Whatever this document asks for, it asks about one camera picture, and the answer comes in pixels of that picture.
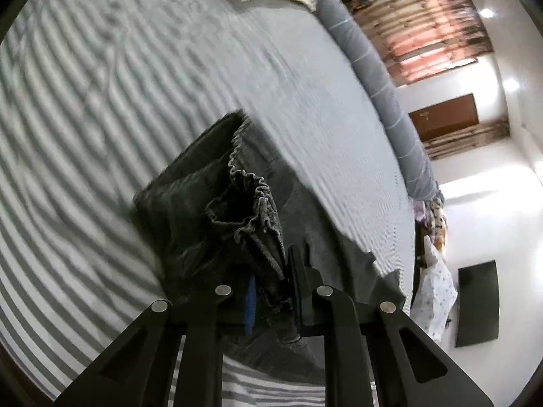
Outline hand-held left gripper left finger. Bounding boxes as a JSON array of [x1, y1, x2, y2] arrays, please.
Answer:
[[54, 275, 258, 407]]

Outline dark grey denim pants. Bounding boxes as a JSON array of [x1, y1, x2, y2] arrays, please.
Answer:
[[133, 110, 406, 386]]

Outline white dotted cloth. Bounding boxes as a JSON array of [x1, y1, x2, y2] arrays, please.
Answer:
[[411, 237, 460, 344]]

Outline black wall television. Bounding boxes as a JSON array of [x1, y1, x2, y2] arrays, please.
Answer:
[[455, 259, 501, 348]]

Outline brown wooden door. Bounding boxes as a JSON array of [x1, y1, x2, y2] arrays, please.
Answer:
[[408, 93, 480, 141]]

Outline grey striped bed sheet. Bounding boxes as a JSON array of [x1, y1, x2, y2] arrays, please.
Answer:
[[0, 0, 418, 407]]

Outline grey rolled duvet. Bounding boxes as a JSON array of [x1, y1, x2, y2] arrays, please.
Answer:
[[297, 0, 445, 203]]

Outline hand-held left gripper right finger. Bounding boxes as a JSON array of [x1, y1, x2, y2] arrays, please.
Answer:
[[287, 245, 496, 407]]

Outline pile of colourful clothes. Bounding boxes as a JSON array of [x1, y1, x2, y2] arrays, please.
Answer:
[[413, 197, 448, 264]]

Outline pink patterned curtain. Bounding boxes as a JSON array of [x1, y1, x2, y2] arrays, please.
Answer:
[[352, 0, 498, 84]]

